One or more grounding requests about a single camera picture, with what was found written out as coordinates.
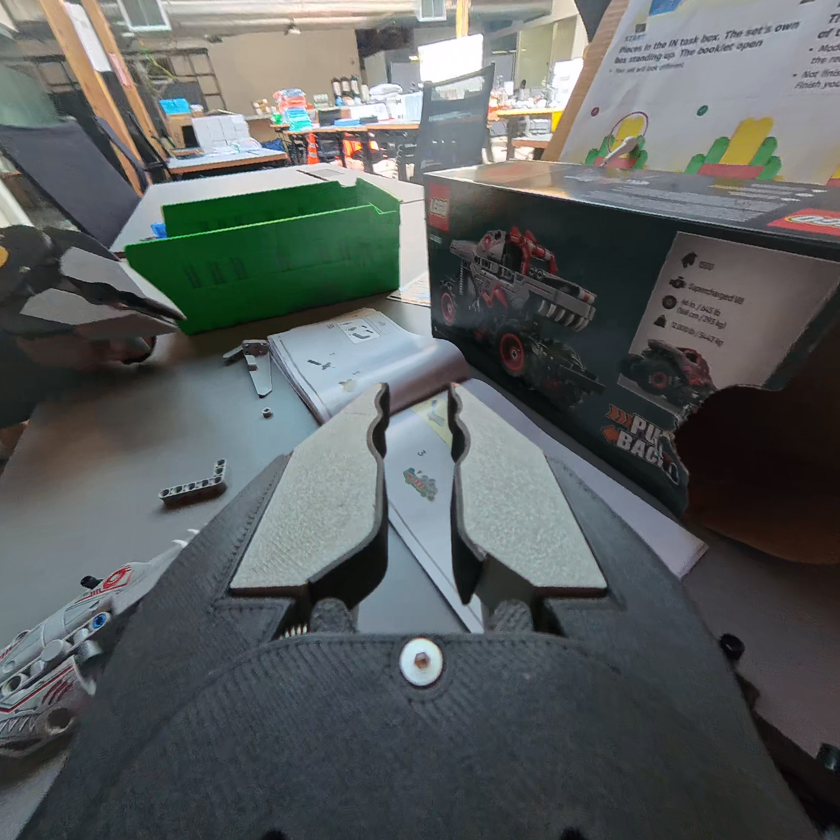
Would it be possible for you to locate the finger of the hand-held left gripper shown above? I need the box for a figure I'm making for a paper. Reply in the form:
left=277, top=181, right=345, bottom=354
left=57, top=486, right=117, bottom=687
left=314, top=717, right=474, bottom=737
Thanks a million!
left=59, top=248, right=188, bottom=321
left=20, top=287, right=179, bottom=342

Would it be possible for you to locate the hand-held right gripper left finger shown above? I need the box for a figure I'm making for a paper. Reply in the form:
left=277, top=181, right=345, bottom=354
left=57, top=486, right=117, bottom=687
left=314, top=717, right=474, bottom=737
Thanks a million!
left=228, top=382, right=392, bottom=608

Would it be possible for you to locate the person's left hand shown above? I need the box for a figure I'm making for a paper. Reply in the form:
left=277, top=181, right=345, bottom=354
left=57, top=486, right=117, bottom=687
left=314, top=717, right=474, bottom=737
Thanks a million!
left=16, top=335, right=158, bottom=370

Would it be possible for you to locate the dark panel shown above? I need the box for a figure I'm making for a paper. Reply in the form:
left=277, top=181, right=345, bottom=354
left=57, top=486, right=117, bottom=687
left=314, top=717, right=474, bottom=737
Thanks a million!
left=0, top=120, right=143, bottom=249

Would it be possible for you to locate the green plastic bin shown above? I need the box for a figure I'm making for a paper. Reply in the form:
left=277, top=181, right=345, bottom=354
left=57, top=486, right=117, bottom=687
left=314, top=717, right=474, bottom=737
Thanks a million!
left=125, top=178, right=403, bottom=337

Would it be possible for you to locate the dark grey lego blade part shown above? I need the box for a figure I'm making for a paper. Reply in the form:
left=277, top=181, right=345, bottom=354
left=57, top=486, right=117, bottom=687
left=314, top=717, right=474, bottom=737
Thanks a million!
left=223, top=339, right=274, bottom=399

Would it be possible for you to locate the stack of coloured trays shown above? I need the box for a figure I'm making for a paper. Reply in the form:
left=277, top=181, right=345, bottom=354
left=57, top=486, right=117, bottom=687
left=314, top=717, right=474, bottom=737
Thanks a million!
left=272, top=88, right=315, bottom=129

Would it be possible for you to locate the grey L-shaped lego beam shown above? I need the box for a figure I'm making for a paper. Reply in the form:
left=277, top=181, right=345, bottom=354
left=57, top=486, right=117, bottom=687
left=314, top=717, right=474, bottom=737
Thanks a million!
left=159, top=458, right=228, bottom=505

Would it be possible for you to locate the open instruction booklet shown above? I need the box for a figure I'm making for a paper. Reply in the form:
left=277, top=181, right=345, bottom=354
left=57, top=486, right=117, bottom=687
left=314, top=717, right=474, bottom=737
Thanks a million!
left=268, top=308, right=708, bottom=634

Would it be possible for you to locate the wooden post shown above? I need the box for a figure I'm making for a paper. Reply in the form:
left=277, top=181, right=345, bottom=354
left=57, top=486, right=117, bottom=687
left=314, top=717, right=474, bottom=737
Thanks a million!
left=39, top=0, right=147, bottom=193

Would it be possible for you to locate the dark printed lego set box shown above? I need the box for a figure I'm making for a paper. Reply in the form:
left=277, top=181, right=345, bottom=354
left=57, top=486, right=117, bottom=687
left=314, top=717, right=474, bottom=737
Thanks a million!
left=423, top=161, right=840, bottom=568

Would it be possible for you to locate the stack of white boxes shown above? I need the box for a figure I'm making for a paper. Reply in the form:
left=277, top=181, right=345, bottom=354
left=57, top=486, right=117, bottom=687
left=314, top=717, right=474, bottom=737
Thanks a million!
left=192, top=113, right=250, bottom=148

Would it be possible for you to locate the grey toothed lego model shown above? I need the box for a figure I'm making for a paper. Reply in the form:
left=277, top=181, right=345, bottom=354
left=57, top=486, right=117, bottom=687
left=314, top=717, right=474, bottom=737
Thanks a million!
left=0, top=530, right=201, bottom=759

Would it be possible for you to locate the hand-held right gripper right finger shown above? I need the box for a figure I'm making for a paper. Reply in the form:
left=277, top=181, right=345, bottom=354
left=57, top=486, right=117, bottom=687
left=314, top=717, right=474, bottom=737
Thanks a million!
left=448, top=384, right=609, bottom=606

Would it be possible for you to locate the black office chair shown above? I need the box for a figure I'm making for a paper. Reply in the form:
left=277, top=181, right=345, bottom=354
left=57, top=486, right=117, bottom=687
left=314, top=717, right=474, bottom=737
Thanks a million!
left=412, top=62, right=496, bottom=181

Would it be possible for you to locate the instruction sheet on cardboard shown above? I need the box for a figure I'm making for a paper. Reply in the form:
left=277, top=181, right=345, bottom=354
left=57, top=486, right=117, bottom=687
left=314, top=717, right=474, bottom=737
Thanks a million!
left=541, top=0, right=840, bottom=188

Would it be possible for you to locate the printed paper sheet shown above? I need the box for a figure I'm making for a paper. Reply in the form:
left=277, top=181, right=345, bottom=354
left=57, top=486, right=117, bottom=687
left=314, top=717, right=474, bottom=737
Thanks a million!
left=387, top=274, right=433, bottom=306

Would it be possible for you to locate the wooden workbench with white boxes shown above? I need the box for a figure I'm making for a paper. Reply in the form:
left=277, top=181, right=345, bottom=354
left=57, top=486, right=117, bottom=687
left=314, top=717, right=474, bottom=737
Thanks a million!
left=167, top=147, right=290, bottom=181

